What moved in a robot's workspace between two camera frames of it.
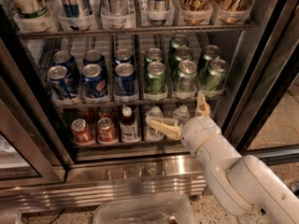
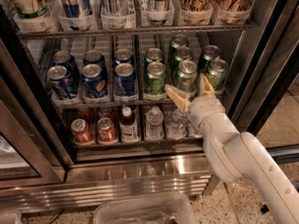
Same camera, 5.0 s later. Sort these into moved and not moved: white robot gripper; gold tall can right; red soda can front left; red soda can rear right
Moved: white robot gripper
Not moved: gold tall can right; red soda can front left; red soda can rear right
